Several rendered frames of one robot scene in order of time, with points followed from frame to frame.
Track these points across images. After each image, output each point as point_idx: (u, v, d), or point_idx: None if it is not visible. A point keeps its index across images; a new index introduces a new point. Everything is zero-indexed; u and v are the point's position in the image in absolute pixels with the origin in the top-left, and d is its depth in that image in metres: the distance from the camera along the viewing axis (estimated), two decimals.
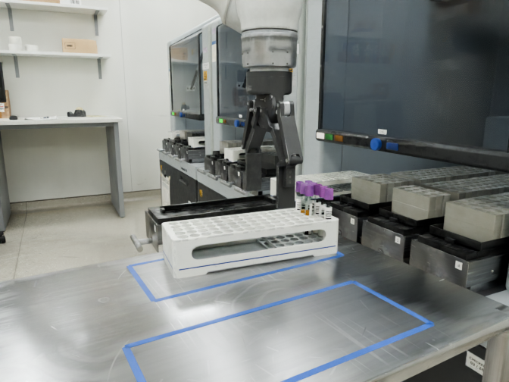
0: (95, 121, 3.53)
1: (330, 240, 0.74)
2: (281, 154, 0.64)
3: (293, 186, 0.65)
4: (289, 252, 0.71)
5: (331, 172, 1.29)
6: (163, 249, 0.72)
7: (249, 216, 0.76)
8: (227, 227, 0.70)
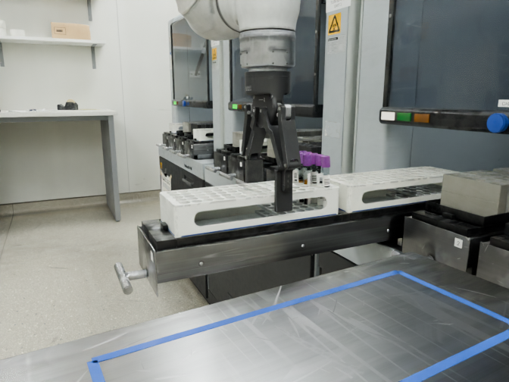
0: (88, 114, 3.16)
1: (331, 208, 0.73)
2: (279, 160, 0.66)
3: (291, 189, 0.67)
4: (291, 220, 0.70)
5: (400, 168, 0.92)
6: (162, 219, 0.69)
7: (248, 186, 0.74)
8: (229, 194, 0.68)
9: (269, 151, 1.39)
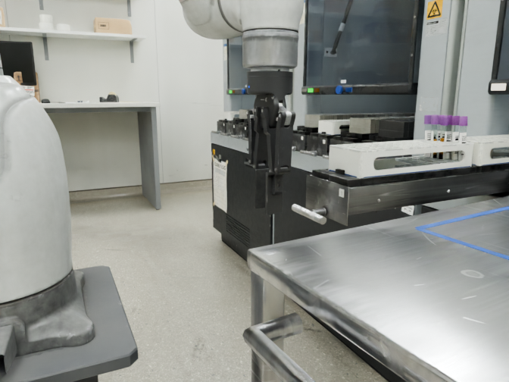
0: (133, 105, 3.28)
1: (467, 161, 0.86)
2: (265, 158, 0.75)
3: (255, 186, 0.76)
4: (438, 169, 0.83)
5: (504, 134, 1.05)
6: (332, 167, 0.82)
7: (395, 142, 0.87)
8: (390, 146, 0.81)
9: (351, 129, 1.52)
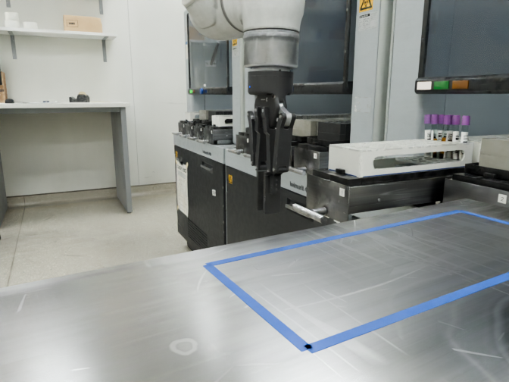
0: (101, 105, 3.19)
1: (467, 161, 0.86)
2: (266, 160, 0.75)
3: (257, 187, 0.75)
4: (438, 168, 0.83)
5: (504, 134, 1.05)
6: (332, 167, 0.82)
7: (395, 142, 0.87)
8: (389, 145, 0.81)
9: (294, 132, 1.42)
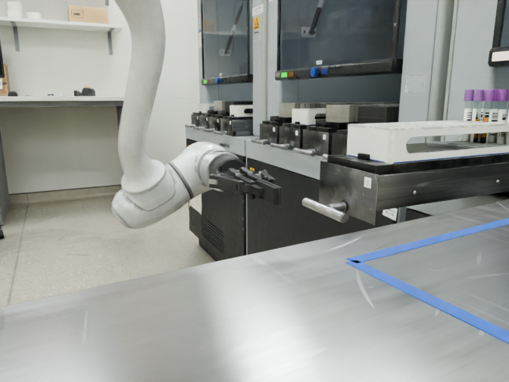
0: (107, 99, 3.06)
1: None
2: (264, 179, 0.78)
3: None
4: (485, 154, 0.67)
5: None
6: (351, 152, 0.65)
7: (429, 122, 0.71)
8: (424, 125, 0.65)
9: (328, 118, 1.29)
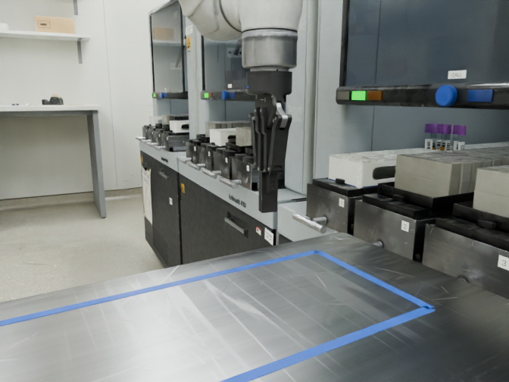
0: (71, 109, 3.11)
1: None
2: None
3: (260, 189, 0.74)
4: None
5: (501, 142, 1.06)
6: (332, 176, 0.83)
7: (395, 151, 0.88)
8: (388, 155, 0.82)
9: (237, 140, 1.34)
